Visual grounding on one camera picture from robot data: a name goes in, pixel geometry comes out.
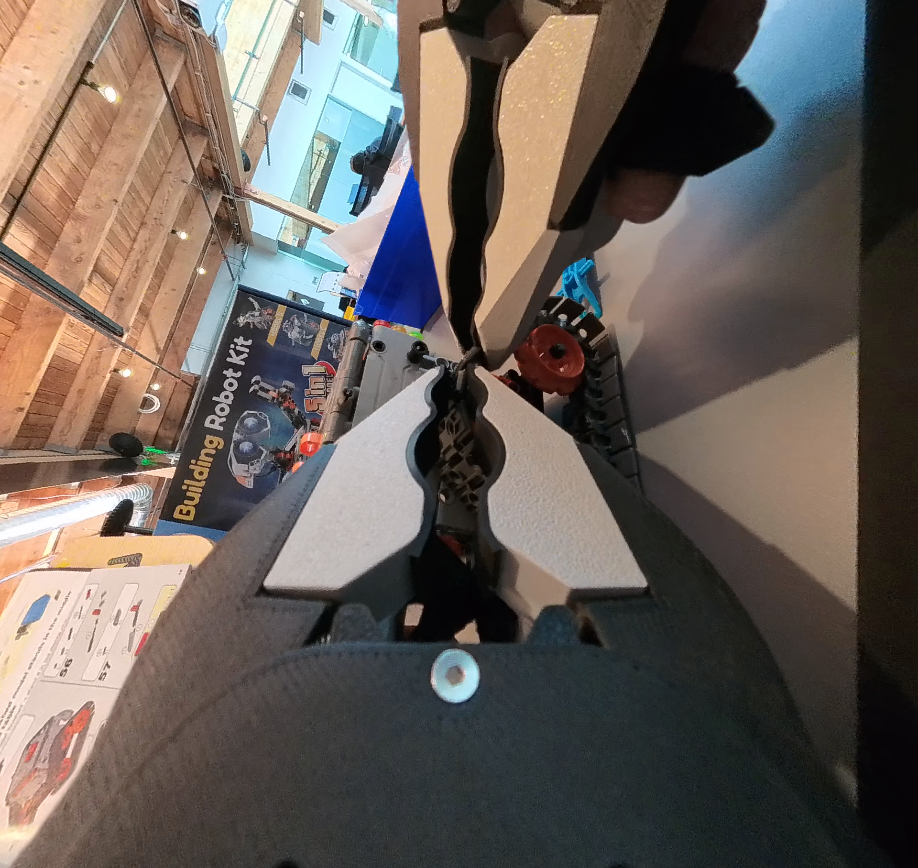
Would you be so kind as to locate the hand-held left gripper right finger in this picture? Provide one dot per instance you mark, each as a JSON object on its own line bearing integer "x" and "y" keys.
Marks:
{"x": 566, "y": 516}

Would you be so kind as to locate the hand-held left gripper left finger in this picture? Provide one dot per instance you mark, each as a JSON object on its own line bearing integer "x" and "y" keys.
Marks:
{"x": 351, "y": 516}

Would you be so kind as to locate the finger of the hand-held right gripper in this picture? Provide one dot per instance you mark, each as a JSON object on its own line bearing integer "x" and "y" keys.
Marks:
{"x": 437, "y": 165}
{"x": 545, "y": 129}

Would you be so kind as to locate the grey orange toy brick robot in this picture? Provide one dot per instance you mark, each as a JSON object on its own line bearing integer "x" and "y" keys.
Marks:
{"x": 387, "y": 373}

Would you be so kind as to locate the person's right hand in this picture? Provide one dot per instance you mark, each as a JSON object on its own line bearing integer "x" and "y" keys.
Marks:
{"x": 724, "y": 7}

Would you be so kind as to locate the blue storage bin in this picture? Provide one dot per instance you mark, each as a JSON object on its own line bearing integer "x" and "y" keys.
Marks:
{"x": 401, "y": 265}

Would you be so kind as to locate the white crumpled packing bags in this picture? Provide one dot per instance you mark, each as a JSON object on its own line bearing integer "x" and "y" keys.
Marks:
{"x": 358, "y": 244}

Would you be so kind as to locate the blue plastic toy wrench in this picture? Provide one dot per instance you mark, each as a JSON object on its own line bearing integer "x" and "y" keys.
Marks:
{"x": 577, "y": 287}

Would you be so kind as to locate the dark blue toy packaging box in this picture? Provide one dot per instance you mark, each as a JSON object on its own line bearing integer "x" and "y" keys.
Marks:
{"x": 229, "y": 394}

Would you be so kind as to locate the white instruction booklet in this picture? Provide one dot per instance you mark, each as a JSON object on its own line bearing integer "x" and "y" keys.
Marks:
{"x": 72, "y": 631}

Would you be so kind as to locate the black dotted mat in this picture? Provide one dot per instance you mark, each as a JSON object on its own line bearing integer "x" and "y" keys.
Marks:
{"x": 889, "y": 380}

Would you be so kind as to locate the silver ventilation duct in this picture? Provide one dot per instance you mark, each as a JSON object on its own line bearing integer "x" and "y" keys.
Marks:
{"x": 72, "y": 513}

